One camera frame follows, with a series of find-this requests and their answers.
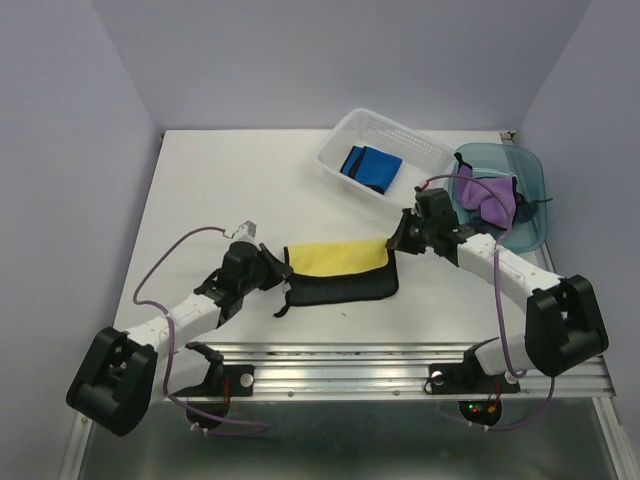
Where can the aluminium mounting rail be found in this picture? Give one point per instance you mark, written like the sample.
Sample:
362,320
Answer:
382,371

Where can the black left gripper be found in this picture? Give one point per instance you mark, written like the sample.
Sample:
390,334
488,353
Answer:
272,264

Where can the teal translucent plastic bin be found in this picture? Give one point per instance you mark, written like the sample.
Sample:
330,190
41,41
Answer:
494,160

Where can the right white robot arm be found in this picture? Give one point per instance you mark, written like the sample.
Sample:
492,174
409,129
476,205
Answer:
563,325

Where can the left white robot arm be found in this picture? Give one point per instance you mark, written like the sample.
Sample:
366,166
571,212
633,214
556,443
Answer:
124,372

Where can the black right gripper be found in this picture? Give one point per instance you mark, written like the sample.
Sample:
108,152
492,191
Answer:
398,239

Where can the blue and grey towel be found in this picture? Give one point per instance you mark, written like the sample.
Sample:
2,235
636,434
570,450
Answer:
371,168

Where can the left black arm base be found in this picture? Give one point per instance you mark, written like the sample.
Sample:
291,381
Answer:
207,395

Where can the dark grey towel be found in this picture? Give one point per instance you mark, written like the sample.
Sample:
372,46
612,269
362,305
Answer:
526,210

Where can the white perforated plastic basket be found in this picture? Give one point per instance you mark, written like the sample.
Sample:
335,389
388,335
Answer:
422,156

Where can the yellow and grey towel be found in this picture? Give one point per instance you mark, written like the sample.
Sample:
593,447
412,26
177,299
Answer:
339,272

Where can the purple and grey towel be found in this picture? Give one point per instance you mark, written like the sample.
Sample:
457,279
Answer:
492,198

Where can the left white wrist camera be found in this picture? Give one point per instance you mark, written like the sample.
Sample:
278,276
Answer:
246,230

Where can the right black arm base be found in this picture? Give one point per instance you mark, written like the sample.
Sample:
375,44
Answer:
480,393

